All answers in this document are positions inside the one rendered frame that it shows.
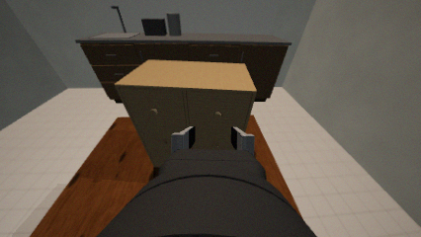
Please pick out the dark olive drawer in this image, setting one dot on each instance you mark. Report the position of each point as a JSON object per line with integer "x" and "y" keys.
{"x": 152, "y": 135}
{"x": 167, "y": 105}
{"x": 218, "y": 109}
{"x": 213, "y": 139}
{"x": 159, "y": 156}

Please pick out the tan wooden chest of drawers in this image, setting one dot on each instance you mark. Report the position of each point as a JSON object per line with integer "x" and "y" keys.
{"x": 188, "y": 76}

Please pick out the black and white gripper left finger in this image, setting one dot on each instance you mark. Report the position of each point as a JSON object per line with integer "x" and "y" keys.
{"x": 183, "y": 140}

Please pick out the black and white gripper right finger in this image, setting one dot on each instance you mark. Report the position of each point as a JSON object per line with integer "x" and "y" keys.
{"x": 241, "y": 140}

